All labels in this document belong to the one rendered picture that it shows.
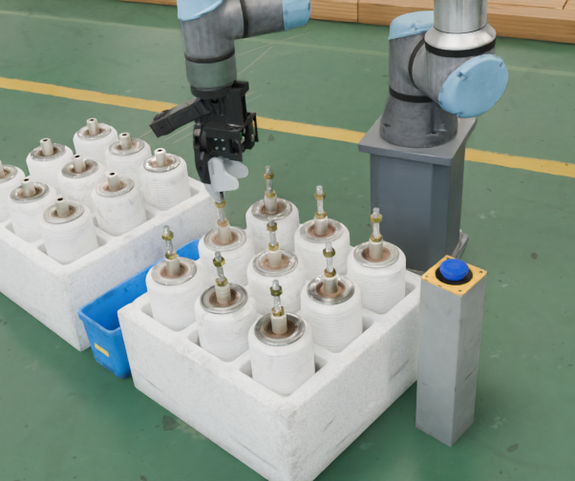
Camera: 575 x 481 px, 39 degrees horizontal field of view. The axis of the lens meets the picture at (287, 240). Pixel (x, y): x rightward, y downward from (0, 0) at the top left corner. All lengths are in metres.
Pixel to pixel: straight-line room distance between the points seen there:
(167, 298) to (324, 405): 0.31
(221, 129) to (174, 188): 0.42
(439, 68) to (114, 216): 0.67
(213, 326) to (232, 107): 0.34
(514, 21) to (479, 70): 1.56
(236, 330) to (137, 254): 0.41
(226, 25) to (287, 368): 0.50
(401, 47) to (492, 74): 0.19
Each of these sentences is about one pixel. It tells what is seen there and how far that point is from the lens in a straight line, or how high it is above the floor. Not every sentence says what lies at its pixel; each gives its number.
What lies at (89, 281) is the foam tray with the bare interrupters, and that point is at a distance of 1.56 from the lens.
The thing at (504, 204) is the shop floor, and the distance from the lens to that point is 1.96.
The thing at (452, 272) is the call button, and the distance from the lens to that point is 1.18.
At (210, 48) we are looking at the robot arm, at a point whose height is 0.61.
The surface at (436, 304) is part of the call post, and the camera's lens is 1.20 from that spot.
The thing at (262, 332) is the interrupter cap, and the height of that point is 0.25.
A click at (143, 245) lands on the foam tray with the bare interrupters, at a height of 0.15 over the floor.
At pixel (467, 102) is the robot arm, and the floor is 0.44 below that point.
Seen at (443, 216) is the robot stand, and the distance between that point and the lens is 1.62.
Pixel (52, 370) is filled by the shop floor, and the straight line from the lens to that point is 1.60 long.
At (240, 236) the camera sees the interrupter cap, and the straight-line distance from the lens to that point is 1.40.
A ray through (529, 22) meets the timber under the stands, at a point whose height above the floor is 0.06.
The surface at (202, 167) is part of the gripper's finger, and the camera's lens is 1.28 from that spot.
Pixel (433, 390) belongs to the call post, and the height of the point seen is 0.11.
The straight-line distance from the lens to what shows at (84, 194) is 1.68.
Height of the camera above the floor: 1.03
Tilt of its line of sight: 34 degrees down
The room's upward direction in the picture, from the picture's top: 5 degrees counter-clockwise
